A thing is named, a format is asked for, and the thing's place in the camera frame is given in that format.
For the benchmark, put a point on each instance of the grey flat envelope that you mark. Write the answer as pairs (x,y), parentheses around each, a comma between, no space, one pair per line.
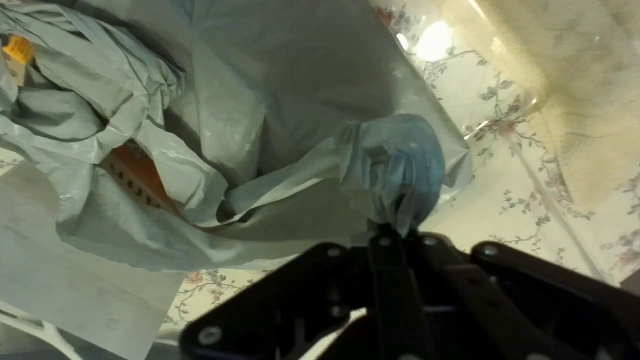
(67,287)

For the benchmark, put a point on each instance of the floral bed sheet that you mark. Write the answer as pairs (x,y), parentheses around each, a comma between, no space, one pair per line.
(493,132)

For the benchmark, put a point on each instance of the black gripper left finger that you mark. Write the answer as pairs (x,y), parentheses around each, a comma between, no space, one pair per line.
(301,301)

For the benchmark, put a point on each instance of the small yellow item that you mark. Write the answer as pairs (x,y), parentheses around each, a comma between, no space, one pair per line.
(17,50)

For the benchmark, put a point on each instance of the grey plastic bag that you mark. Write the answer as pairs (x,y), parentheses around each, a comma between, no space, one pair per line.
(267,101)

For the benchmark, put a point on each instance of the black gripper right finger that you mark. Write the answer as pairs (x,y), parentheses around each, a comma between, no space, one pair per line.
(521,301)

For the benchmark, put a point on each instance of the orange item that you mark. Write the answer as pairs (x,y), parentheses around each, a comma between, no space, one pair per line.
(136,172)

